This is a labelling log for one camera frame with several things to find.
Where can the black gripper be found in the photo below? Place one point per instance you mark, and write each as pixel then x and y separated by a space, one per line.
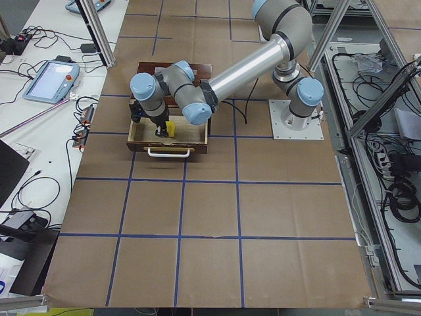
pixel 160 120

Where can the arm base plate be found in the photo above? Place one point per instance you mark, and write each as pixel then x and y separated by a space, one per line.
pixel 265 26
pixel 286 126

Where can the brown paper table cover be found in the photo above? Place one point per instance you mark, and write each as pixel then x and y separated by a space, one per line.
pixel 254 222

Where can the dark wooden drawer cabinet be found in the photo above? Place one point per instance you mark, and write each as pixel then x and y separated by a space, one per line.
pixel 200 71

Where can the yellow block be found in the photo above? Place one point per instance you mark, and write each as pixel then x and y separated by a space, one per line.
pixel 170 129

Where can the black laptop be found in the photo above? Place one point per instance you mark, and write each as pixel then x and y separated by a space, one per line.
pixel 13 166

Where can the light wooden drawer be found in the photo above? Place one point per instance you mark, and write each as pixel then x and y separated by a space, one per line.
pixel 188 138

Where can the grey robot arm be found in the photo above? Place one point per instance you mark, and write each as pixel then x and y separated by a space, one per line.
pixel 287 29

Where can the small black power brick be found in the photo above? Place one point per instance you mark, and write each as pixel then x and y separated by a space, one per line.
pixel 88 48

